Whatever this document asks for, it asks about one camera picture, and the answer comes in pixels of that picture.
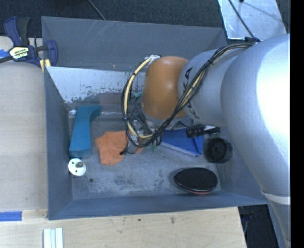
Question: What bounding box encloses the blue flat folded card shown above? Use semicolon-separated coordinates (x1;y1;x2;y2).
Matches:
160;127;205;158

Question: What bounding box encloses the black cylinder on white bracket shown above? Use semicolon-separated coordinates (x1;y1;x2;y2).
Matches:
186;123;221;139

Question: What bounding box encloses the white round knob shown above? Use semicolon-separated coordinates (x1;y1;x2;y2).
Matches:
68;158;87;177

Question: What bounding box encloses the black oval brush red rim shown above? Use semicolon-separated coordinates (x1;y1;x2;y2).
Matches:
173;167;219;196

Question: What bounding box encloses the pale wood board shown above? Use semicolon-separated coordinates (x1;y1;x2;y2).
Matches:
0;60;49;212

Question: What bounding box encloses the grey metal bin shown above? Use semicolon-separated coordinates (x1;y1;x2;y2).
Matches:
41;16;269;221

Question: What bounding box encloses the teal blue angled block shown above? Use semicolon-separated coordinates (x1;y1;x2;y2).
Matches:
69;105;102;159

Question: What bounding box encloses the orange cloth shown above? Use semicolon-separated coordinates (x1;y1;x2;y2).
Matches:
94;130;145;166

